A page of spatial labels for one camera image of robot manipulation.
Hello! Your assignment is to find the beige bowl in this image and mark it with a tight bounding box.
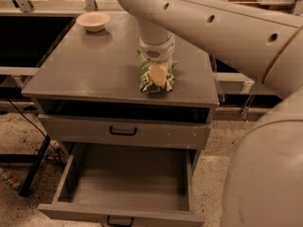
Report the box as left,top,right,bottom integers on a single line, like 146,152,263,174
76,11,110,32

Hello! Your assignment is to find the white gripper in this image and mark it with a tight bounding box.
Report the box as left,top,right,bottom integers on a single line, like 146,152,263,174
139,36,175,87

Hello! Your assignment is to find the black table leg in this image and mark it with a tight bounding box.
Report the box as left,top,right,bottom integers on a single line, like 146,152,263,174
19,135,50,197

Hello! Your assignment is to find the open grey middle drawer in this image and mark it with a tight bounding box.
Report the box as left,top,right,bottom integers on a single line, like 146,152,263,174
39,143,205,227

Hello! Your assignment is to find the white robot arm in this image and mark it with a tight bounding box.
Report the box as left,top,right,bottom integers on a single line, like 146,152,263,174
117,0,303,227

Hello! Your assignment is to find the small red floor debris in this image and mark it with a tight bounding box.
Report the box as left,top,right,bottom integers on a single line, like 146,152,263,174
5,174,20,189

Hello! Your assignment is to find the black cable on floor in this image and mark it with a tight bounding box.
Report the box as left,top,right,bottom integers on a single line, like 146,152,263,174
6,97,64,164

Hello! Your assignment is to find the black drawer handle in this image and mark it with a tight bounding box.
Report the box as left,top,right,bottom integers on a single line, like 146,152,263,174
106,216,134,227
109,126,137,136

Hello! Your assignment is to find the metal bracket under shelf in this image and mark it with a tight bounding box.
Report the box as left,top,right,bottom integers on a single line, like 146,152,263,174
240,81,255,122

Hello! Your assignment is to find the closed grey top drawer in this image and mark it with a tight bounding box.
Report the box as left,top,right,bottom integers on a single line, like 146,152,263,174
39,114,210,149

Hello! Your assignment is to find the black top drawer handle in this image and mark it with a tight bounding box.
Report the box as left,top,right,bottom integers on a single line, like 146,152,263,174
109,126,137,136

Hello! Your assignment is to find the grey drawer cabinet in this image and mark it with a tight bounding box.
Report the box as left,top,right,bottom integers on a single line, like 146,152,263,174
21,12,221,150

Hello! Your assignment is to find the green jalapeno chip bag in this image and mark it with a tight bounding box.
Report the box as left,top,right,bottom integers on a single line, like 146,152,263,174
137,50,178,94

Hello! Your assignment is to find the black middle drawer handle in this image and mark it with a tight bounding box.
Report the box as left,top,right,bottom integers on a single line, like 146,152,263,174
106,216,134,227

